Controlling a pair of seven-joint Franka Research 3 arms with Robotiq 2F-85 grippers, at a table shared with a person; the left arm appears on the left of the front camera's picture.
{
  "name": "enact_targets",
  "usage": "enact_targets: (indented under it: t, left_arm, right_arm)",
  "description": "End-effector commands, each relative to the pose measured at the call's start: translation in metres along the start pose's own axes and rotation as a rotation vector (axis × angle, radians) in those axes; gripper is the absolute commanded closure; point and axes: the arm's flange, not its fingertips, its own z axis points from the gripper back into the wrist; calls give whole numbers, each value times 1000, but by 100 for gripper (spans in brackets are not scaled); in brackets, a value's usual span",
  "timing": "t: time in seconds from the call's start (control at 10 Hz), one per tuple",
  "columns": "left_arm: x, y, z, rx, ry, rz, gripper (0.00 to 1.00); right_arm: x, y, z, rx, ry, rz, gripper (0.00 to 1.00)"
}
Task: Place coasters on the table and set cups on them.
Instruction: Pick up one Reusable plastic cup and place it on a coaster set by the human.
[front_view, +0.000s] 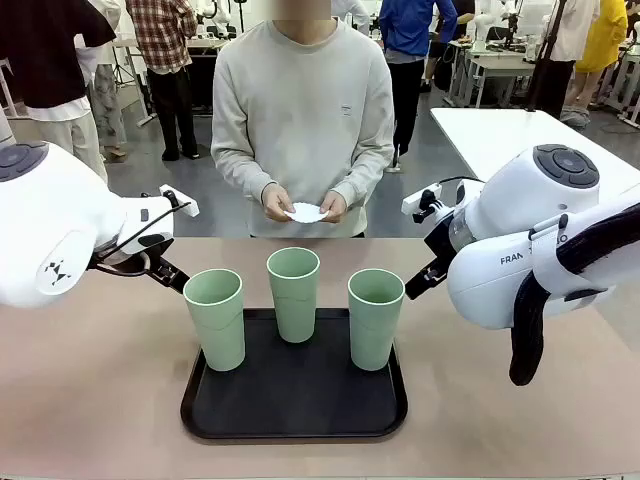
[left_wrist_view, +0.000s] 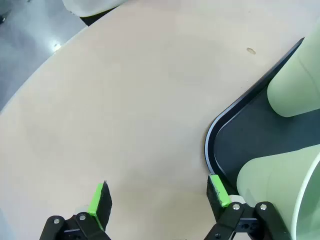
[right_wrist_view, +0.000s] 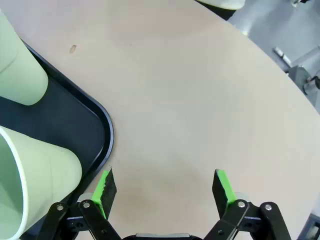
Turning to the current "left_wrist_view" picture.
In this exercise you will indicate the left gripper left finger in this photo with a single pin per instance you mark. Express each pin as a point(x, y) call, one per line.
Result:
point(103, 207)

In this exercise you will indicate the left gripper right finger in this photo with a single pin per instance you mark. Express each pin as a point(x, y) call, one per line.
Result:
point(217, 190)

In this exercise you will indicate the pale green plastic cup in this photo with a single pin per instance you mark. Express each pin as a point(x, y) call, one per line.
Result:
point(295, 87)
point(270, 180)

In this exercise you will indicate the black plastic serving tray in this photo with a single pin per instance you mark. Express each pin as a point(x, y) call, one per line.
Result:
point(250, 140)

